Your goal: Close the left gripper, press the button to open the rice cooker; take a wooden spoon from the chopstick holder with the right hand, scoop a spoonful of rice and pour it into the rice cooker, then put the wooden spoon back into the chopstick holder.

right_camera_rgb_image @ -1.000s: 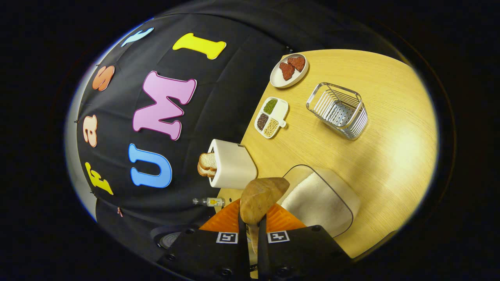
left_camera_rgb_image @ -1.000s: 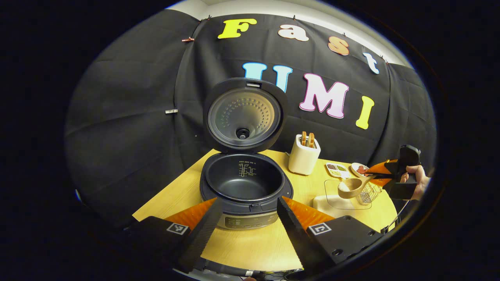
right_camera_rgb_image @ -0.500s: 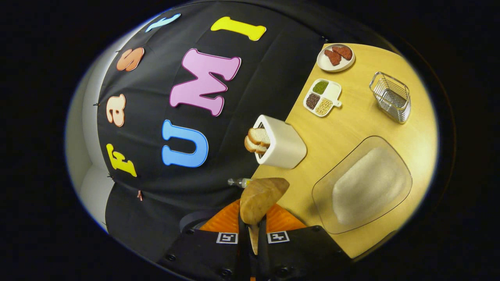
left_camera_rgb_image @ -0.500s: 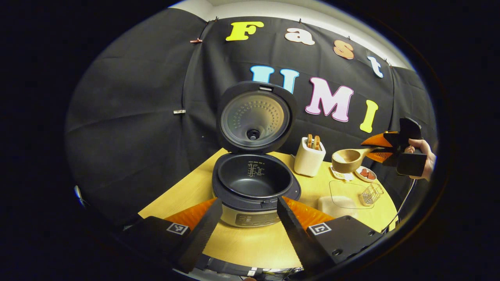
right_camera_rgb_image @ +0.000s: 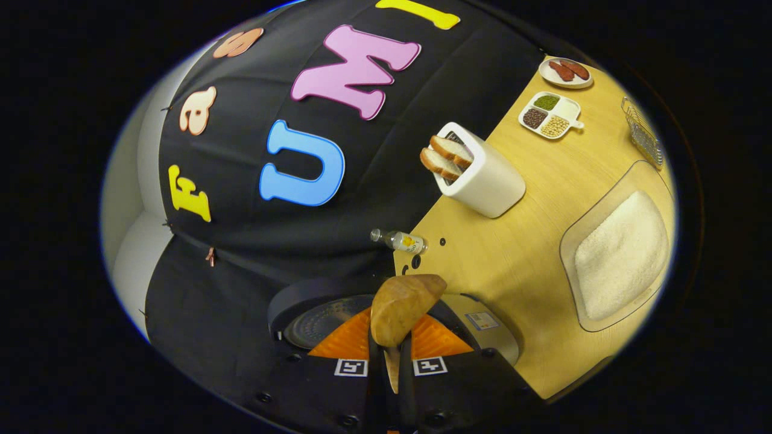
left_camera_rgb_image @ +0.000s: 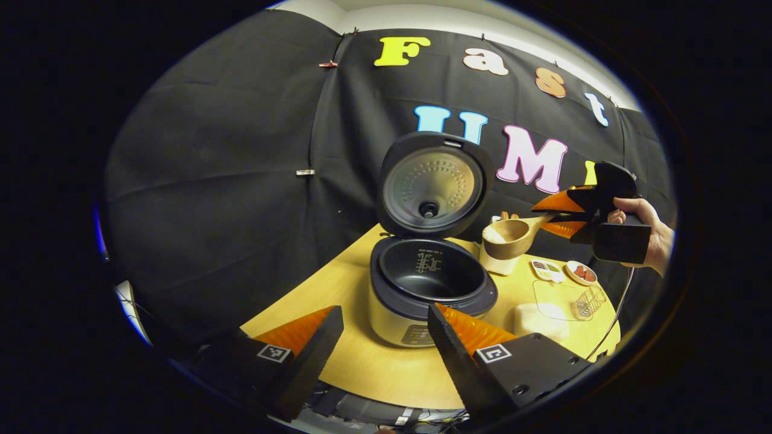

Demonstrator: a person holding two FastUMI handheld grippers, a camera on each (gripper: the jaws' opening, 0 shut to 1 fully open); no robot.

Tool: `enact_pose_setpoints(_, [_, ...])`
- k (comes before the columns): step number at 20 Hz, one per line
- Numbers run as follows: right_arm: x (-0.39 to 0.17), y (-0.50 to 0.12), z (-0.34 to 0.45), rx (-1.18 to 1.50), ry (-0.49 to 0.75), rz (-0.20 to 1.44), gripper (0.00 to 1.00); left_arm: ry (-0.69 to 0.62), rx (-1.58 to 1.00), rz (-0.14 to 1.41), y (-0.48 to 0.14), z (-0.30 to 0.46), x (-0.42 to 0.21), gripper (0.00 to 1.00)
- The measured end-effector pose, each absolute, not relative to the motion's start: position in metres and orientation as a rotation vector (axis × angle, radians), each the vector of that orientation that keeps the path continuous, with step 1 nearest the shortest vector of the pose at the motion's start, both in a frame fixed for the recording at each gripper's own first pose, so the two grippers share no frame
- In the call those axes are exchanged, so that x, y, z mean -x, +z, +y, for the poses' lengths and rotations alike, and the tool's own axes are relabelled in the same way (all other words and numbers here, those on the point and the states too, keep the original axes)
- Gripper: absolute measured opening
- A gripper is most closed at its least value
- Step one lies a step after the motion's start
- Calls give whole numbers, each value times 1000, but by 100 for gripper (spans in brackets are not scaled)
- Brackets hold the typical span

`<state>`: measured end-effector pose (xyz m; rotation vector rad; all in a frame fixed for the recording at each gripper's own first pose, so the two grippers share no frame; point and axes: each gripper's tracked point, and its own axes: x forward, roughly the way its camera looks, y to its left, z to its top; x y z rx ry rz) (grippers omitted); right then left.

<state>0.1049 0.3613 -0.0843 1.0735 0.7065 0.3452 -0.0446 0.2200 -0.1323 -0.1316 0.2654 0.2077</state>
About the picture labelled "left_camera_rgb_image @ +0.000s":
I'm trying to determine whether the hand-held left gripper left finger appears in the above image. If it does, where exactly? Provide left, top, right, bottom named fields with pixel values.
left=181, top=304, right=346, bottom=423

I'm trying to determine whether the wire chopstick holder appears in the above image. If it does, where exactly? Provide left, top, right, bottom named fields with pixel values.
left=570, top=285, right=607, bottom=320

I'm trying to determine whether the dark grey rice cooker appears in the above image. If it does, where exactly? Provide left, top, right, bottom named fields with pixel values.
left=369, top=131, right=499, bottom=349

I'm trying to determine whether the white divided dish of beans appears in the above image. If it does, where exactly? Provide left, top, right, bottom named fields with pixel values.
left=531, top=258, right=565, bottom=284

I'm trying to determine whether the thin black cable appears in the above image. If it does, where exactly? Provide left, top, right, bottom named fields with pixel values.
left=586, top=265, right=635, bottom=361

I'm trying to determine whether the white toaster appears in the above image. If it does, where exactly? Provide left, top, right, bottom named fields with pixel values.
left=479, top=211, right=525, bottom=276

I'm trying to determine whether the wooden spoon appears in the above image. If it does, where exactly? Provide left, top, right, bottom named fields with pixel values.
left=481, top=214, right=558, bottom=261

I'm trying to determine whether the white round plate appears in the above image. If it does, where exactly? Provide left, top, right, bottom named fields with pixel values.
left=565, top=260, right=599, bottom=287

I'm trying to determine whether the black backdrop cloth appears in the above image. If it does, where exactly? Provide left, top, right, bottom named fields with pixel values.
left=103, top=9, right=676, bottom=350

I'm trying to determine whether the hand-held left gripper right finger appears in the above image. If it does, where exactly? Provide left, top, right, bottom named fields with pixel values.
left=427, top=303, right=595, bottom=426

